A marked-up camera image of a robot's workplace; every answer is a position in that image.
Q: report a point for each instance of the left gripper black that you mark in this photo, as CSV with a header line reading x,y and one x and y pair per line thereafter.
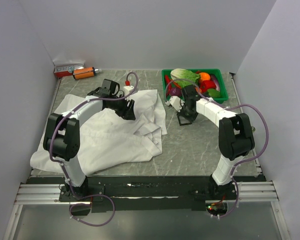
x,y
129,114

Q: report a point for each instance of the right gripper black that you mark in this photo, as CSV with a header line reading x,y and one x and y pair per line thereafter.
x,y
184,105

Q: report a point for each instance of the white garment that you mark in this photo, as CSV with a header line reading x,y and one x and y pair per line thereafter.
x,y
107,140

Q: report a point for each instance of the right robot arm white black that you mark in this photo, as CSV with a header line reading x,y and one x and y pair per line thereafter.
x,y
235,137

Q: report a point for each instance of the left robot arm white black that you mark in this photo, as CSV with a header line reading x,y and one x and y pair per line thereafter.
x,y
62,134

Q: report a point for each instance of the toy purple onion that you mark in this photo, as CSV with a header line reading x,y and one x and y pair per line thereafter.
x,y
175,91

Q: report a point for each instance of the toy green bell pepper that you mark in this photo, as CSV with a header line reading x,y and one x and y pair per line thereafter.
x,y
212,93

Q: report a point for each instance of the toy red bell pepper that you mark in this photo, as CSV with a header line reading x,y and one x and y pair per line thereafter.
x,y
206,85

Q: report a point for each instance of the toy red chili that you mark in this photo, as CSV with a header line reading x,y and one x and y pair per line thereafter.
x,y
167,85

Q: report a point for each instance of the green plastic basket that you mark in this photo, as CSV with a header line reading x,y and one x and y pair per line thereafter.
x,y
216,72

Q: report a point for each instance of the toy orange fruit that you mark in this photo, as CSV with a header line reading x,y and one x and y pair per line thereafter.
x,y
204,77

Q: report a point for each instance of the toy cabbage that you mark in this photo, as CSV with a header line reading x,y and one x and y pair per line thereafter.
x,y
180,74

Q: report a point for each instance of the toy purple eggplant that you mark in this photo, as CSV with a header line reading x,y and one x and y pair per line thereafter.
x,y
216,82

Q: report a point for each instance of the orange cylinder tool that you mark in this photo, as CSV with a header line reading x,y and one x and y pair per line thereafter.
x,y
83,73

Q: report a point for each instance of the red white carton box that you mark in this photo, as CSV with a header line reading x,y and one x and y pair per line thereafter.
x,y
66,68

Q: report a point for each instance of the small black frame stand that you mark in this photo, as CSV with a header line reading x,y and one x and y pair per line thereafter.
x,y
186,120

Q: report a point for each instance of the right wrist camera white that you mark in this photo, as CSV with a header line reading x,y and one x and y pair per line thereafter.
x,y
174,102

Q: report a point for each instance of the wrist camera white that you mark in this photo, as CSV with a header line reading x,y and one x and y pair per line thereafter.
x,y
129,89
174,102

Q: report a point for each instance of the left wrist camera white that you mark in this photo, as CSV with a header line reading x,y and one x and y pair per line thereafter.
x,y
129,89

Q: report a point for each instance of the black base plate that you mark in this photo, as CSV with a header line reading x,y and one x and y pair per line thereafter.
x,y
142,193

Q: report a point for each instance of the aluminium rail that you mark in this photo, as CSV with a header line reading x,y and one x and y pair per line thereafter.
x,y
49,194

